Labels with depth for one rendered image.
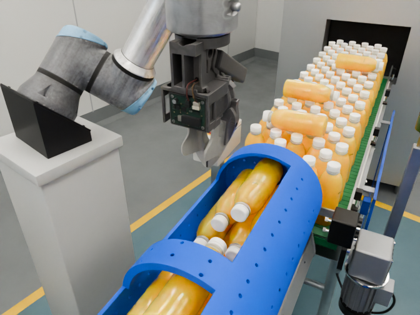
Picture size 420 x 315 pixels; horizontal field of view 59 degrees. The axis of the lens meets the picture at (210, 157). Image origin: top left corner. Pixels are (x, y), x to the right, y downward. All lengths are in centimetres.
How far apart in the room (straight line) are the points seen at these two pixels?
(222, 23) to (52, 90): 85
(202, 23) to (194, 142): 19
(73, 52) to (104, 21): 261
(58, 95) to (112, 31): 272
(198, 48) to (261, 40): 547
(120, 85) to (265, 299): 81
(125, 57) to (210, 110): 76
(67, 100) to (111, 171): 29
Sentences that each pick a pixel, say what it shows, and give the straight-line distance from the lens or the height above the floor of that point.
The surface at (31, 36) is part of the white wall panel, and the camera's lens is 347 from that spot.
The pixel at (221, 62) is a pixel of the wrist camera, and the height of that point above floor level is 156.
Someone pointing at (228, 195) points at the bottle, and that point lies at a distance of 91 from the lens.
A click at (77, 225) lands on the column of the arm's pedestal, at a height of 84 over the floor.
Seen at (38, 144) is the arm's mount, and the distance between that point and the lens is 127.
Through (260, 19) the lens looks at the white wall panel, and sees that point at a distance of 587.
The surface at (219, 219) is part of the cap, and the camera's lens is 87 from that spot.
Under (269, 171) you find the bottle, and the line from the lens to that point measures 92.
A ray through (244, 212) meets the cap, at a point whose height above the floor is 118.
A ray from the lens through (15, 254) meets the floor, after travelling 264.
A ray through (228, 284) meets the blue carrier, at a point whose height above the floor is 121.
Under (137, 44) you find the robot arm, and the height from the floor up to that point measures 141.
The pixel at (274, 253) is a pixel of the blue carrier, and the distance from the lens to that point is 73.
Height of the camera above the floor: 171
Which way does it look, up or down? 32 degrees down
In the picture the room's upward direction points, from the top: straight up
